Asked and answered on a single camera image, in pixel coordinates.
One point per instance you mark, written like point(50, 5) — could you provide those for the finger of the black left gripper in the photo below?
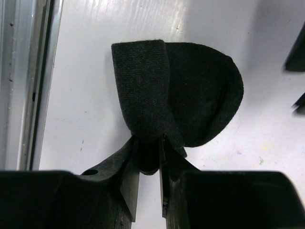
point(299, 106)
point(295, 61)

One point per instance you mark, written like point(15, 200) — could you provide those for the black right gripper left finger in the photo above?
point(102, 197)

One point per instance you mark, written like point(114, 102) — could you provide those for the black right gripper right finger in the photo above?
point(195, 199)

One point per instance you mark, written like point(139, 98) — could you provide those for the long black sock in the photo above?
point(187, 92)

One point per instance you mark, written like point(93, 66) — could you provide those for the aluminium front rail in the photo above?
point(29, 32)

